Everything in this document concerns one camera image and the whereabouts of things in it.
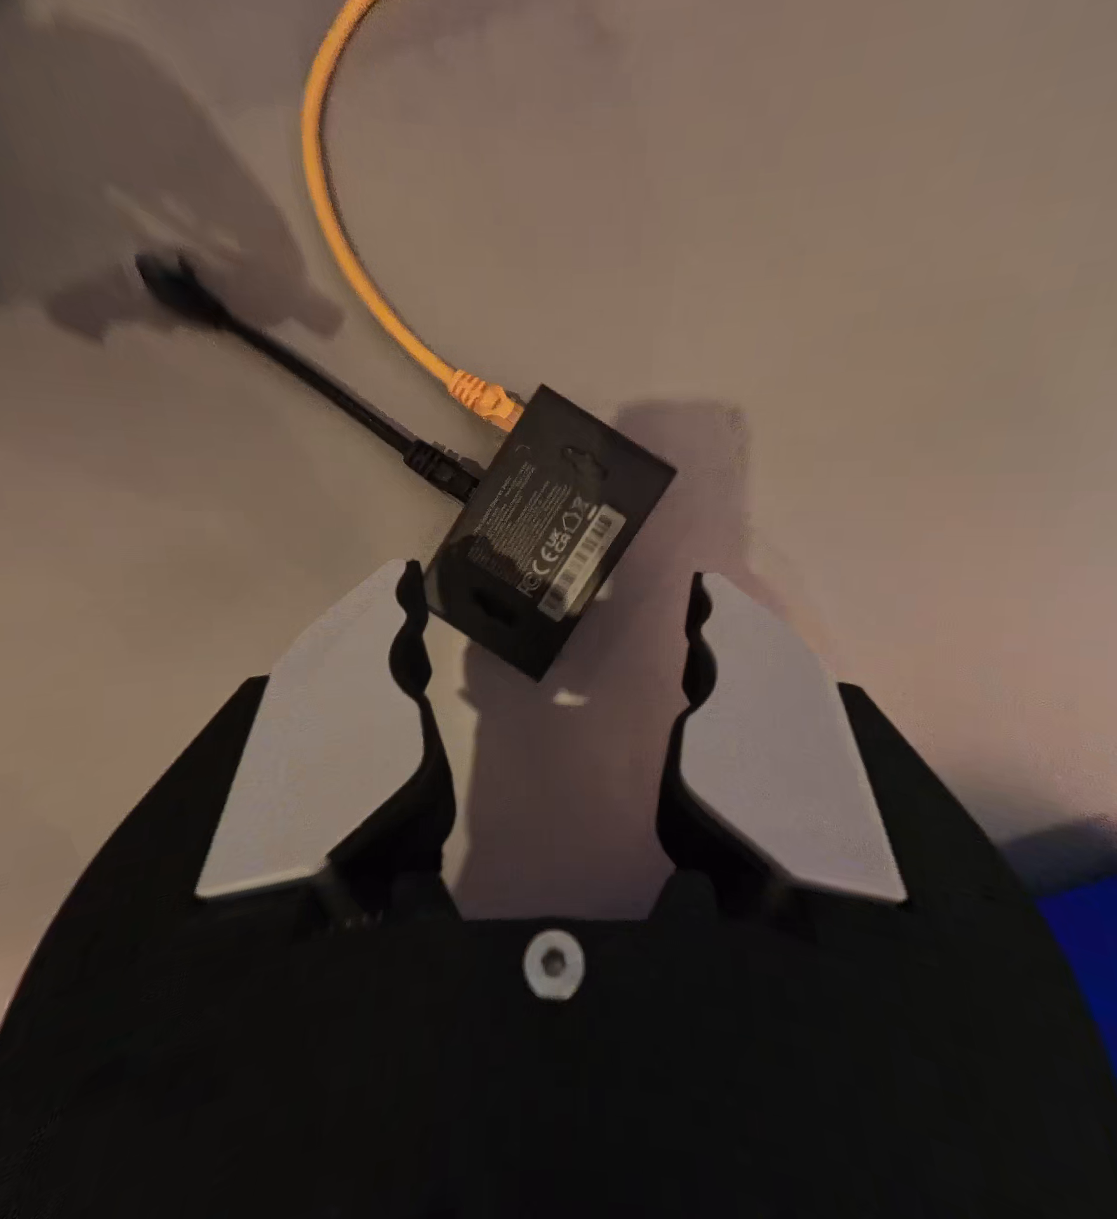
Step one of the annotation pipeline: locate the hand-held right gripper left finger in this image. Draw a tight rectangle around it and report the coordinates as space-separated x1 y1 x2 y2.
198 562 459 910

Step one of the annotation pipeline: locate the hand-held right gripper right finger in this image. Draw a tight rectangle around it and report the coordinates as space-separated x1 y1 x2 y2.
656 572 908 915

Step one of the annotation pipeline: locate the black network switch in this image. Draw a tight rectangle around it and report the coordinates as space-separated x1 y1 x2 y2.
422 385 678 681

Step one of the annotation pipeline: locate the black ethernet cable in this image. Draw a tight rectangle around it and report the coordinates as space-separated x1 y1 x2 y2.
136 252 483 500

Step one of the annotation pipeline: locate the yellow ethernet cable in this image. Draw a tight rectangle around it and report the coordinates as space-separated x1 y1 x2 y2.
301 0 525 430

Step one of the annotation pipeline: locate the blue plastic bin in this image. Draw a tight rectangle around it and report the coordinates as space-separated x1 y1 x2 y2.
1035 867 1117 1201

